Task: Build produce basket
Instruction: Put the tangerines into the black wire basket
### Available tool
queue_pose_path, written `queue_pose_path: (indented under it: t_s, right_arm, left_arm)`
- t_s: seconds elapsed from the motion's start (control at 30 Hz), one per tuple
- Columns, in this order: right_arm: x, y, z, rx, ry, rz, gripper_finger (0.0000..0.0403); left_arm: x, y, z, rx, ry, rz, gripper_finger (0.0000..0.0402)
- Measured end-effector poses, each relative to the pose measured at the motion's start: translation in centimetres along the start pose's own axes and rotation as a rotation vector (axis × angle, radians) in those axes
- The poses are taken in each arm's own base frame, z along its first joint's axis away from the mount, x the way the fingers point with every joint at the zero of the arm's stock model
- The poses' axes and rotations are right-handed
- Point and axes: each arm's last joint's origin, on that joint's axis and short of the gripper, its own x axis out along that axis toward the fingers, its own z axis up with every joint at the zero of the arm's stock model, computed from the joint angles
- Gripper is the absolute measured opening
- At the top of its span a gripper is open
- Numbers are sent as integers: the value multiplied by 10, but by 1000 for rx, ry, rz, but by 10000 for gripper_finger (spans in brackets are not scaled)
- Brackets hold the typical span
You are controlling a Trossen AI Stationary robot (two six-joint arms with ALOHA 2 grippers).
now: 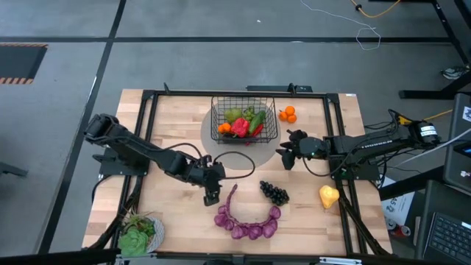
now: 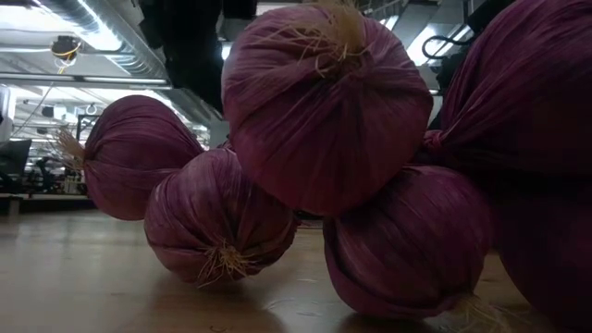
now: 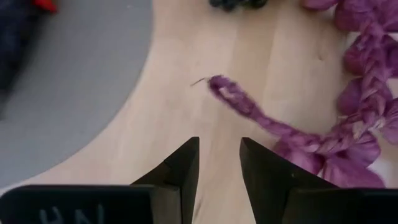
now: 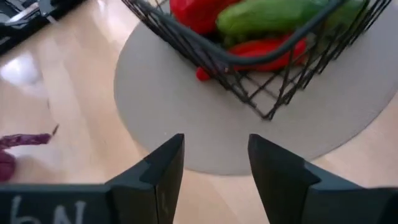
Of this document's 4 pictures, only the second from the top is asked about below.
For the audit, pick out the black computer monitor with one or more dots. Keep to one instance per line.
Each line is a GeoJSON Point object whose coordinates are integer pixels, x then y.
{"type": "Point", "coordinates": [16, 157]}

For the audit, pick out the black metal rack frame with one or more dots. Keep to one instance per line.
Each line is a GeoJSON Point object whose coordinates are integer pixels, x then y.
{"type": "Point", "coordinates": [77, 129]}

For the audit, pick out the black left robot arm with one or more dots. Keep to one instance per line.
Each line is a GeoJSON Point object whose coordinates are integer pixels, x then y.
{"type": "Point", "coordinates": [189, 46]}

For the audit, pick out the long silver spiral duct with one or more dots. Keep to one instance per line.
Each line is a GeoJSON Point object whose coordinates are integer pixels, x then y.
{"type": "Point", "coordinates": [134, 60]}

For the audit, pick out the black aluminium table frame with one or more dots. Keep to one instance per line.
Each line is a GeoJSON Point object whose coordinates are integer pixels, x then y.
{"type": "Point", "coordinates": [55, 205]}

